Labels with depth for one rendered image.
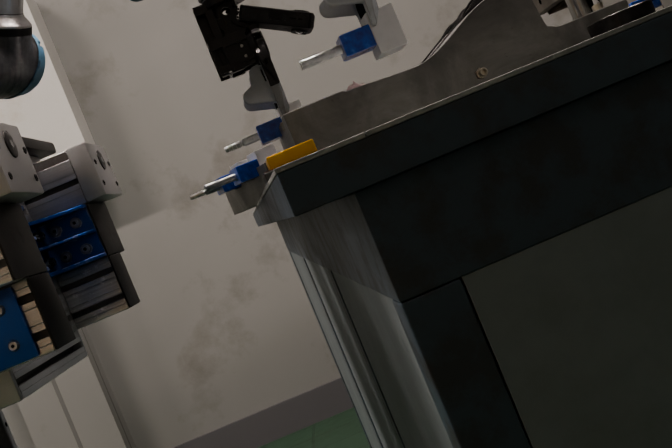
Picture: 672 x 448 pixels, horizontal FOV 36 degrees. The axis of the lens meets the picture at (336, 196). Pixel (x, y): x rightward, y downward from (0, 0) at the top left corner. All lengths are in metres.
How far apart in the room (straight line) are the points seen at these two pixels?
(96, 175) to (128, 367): 2.37
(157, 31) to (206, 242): 0.81
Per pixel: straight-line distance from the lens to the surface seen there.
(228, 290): 3.90
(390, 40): 1.28
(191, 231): 3.91
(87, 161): 1.67
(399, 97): 1.40
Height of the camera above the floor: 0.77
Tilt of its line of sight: level
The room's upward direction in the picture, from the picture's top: 23 degrees counter-clockwise
